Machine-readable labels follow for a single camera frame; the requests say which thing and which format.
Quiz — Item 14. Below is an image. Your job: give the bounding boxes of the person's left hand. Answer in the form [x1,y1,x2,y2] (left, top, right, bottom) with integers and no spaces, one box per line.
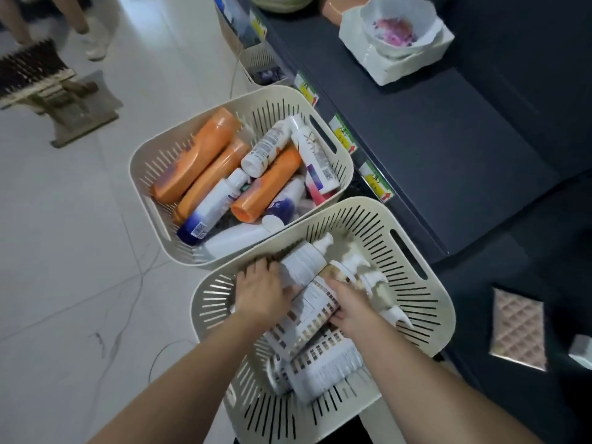
[233,257,297,327]

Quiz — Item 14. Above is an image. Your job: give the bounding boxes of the person's right hand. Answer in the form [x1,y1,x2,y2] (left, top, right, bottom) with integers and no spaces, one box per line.
[323,274,387,340]

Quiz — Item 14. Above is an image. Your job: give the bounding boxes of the cream slotted plastic basket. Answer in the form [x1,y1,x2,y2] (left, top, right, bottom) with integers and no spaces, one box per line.
[128,85,355,269]
[189,196,456,444]

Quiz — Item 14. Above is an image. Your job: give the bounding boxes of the Dove bottle blue bottom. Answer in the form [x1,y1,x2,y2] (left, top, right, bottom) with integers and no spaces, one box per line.
[176,167,252,247]
[261,175,307,233]

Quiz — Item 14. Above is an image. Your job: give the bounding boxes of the Dove bottle pink bottom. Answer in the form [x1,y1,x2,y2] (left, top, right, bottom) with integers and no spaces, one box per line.
[305,166,339,207]

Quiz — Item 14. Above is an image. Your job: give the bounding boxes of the dark grey shelf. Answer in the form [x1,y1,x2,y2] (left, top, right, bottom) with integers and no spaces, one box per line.
[231,0,592,444]

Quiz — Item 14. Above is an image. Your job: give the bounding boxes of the person's left forearm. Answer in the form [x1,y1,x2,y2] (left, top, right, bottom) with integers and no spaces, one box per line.
[88,311,278,444]

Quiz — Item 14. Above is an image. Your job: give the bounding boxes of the person's right forearm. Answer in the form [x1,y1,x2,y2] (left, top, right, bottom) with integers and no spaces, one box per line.
[356,318,545,444]

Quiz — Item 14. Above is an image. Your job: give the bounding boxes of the person's black trousers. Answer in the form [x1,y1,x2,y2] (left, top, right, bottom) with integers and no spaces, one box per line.
[233,413,373,444]

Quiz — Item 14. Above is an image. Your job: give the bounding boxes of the small cream slotted basket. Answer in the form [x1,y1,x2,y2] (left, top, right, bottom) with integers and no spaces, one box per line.
[238,41,295,88]

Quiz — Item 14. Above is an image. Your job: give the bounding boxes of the green yellow price label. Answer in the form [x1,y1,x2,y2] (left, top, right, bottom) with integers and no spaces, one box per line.
[294,71,320,108]
[358,160,395,204]
[249,7,268,41]
[328,113,358,155]

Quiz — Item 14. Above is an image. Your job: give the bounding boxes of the pink patterned flat packet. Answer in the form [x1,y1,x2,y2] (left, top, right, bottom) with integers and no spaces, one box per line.
[489,286,549,372]

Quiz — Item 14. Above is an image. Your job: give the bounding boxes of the bunch of dark blue packets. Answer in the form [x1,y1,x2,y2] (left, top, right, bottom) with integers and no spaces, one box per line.
[253,65,287,86]

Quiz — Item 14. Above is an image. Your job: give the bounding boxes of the small white box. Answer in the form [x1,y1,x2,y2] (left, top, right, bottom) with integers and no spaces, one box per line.
[567,334,592,371]

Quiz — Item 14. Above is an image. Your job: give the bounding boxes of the white square dish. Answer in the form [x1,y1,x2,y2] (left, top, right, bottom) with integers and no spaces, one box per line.
[338,6,456,87]

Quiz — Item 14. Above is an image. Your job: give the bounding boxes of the clear blue plastic box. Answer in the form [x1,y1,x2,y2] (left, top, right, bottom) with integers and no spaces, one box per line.
[213,0,262,49]

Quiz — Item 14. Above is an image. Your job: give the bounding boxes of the white floral bowl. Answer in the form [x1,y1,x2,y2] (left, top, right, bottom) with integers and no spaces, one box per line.
[360,0,444,59]

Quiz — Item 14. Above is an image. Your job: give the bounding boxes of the orange dome bowl with sticker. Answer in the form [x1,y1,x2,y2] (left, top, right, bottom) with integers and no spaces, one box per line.
[320,0,371,26]

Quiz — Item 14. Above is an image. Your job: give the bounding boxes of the wooden woven stool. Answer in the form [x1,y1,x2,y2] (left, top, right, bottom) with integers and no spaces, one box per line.
[0,38,123,149]

